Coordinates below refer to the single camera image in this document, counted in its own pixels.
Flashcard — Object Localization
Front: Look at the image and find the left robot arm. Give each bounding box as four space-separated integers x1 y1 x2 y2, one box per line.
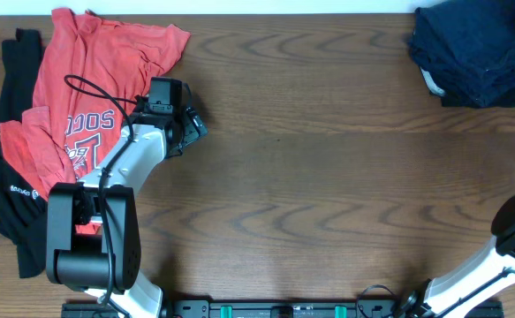
46 77 208 318

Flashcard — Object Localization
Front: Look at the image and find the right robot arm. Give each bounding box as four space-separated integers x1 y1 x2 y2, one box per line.
395 195 515 317

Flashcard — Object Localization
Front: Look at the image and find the red printed t-shirt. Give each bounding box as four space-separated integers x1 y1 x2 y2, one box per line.
0 7 192 235

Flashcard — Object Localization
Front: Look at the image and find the black t-shirt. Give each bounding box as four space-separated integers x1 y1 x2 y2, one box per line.
0 28 47 278

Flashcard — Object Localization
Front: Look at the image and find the folded navy garment pile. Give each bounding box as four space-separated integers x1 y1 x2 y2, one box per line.
408 0 515 109

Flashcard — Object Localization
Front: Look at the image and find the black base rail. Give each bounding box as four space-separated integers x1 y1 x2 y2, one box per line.
60 299 505 318

